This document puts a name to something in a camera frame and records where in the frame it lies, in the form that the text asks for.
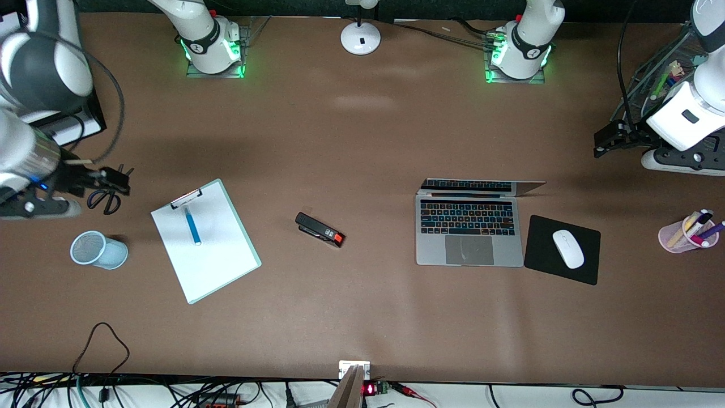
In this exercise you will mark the white label plate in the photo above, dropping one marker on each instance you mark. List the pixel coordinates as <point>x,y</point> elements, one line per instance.
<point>343,367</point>

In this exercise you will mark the red display module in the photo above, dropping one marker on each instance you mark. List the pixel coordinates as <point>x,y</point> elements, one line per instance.
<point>369,389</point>

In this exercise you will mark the mint green clipboard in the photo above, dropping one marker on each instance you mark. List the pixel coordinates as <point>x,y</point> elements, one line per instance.
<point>187,198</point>

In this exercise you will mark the white paper sheet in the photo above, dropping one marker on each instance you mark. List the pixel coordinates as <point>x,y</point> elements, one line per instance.
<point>215,260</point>

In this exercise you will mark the aluminium profile post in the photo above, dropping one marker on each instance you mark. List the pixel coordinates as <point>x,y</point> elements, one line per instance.
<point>348,391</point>

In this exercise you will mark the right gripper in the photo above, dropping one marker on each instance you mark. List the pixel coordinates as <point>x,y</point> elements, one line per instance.
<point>78,176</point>

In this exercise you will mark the black mouse pad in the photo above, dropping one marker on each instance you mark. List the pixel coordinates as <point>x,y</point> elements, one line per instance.
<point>538,249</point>

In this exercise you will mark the white computer mouse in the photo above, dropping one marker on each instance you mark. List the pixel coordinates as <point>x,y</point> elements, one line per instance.
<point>568,249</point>

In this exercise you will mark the black stapler red end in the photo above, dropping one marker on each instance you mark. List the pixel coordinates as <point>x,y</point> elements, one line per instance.
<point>317,228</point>

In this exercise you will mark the pink marker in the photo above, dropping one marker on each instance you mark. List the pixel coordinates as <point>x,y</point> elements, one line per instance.
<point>701,242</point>

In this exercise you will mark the light blue mesh cup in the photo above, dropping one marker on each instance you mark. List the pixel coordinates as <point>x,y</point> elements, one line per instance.
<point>113,255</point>

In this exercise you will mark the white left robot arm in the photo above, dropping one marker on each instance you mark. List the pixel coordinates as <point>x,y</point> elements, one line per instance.
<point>688,113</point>

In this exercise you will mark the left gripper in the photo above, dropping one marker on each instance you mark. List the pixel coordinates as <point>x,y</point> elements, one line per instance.
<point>633,134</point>

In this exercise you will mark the black orange power strip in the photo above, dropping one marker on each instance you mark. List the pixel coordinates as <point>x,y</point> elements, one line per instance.
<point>218,402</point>

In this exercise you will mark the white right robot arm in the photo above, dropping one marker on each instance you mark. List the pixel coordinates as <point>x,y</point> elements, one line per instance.
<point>45,73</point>

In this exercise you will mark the clear arm base plate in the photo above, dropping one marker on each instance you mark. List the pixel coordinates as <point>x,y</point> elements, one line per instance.
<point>249,31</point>
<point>510,80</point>

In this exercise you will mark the blue marker white cap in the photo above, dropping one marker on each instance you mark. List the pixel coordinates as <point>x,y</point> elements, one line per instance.
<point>193,226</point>

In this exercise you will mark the silver laptop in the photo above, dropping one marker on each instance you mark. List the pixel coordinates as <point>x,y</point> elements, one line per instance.
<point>470,249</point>

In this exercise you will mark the white lamp stand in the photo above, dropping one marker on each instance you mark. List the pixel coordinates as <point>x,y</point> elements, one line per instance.
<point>361,39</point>

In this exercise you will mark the black stacked paper tray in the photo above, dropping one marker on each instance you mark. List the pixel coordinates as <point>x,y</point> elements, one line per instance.
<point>90,122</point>

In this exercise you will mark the pink pen cup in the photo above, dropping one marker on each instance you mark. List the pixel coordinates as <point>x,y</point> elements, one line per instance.
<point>664,235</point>

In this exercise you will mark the green pen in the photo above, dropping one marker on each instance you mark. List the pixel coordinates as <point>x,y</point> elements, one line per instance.
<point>661,85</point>

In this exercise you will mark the black scissors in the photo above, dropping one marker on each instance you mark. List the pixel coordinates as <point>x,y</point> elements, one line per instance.
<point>111,208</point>

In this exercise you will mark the purple marker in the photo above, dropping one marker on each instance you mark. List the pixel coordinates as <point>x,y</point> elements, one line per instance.
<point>715,229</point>

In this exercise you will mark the black capped white marker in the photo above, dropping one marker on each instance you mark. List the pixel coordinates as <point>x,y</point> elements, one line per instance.
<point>702,218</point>

